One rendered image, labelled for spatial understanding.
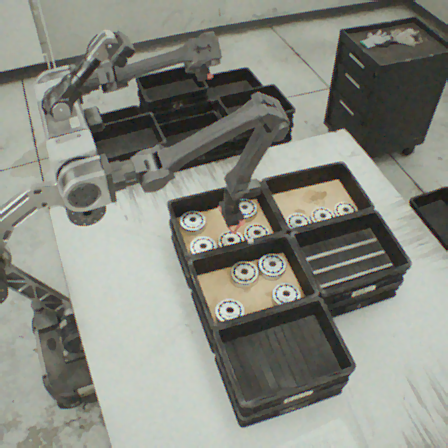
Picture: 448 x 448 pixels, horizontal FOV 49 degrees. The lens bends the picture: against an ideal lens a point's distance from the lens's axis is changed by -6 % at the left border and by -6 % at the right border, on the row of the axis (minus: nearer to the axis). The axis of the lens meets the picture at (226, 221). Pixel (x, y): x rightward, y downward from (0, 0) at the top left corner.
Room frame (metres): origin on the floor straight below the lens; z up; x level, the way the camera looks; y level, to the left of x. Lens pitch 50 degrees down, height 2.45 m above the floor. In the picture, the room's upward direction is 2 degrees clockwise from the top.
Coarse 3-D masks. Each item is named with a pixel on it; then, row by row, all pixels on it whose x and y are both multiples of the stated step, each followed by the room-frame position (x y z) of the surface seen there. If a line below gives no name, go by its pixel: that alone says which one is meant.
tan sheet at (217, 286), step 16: (208, 272) 1.12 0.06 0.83; (224, 272) 1.13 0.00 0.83; (288, 272) 1.13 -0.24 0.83; (208, 288) 1.05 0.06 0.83; (224, 288) 1.06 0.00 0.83; (240, 288) 1.06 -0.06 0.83; (256, 288) 1.06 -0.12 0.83; (272, 288) 1.06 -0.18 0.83; (208, 304) 0.98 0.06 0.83; (256, 304) 0.99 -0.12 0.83; (272, 304) 0.99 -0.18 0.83
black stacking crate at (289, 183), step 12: (324, 168) 1.62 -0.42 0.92; (336, 168) 1.64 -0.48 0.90; (276, 180) 1.54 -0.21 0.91; (288, 180) 1.56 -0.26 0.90; (300, 180) 1.58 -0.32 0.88; (312, 180) 1.60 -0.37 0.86; (324, 180) 1.62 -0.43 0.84; (348, 180) 1.58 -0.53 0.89; (276, 192) 1.55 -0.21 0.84; (348, 192) 1.56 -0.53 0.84; (360, 192) 1.49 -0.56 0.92; (360, 204) 1.46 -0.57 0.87
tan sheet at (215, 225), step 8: (256, 200) 1.50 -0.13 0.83; (216, 208) 1.45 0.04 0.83; (208, 216) 1.40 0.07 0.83; (216, 216) 1.41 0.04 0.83; (256, 216) 1.41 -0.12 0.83; (264, 216) 1.41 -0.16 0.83; (208, 224) 1.36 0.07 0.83; (216, 224) 1.36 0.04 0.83; (224, 224) 1.36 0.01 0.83; (248, 224) 1.37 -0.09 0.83; (264, 224) 1.37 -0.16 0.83; (208, 232) 1.32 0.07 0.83; (216, 232) 1.32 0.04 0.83; (240, 232) 1.32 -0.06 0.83; (272, 232) 1.33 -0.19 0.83; (192, 240) 1.28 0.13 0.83; (216, 240) 1.28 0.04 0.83
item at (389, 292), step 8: (384, 288) 1.07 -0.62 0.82; (392, 288) 1.09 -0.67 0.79; (360, 296) 1.03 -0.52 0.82; (368, 296) 1.05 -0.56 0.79; (376, 296) 1.07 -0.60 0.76; (384, 296) 1.09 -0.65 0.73; (392, 296) 1.10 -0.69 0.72; (336, 304) 1.00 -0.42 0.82; (344, 304) 1.02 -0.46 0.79; (352, 304) 1.03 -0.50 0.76; (360, 304) 1.05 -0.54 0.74; (368, 304) 1.06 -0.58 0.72; (336, 312) 1.01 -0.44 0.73; (344, 312) 1.02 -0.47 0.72
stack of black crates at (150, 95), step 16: (144, 80) 2.79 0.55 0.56; (160, 80) 2.83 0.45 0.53; (176, 80) 2.88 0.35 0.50; (192, 80) 2.90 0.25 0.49; (144, 96) 2.57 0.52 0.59; (160, 96) 2.71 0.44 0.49; (176, 96) 2.58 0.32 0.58; (192, 96) 2.64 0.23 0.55; (144, 112) 2.64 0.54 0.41; (160, 112) 2.54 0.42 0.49; (176, 112) 2.58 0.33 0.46; (192, 112) 2.63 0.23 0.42
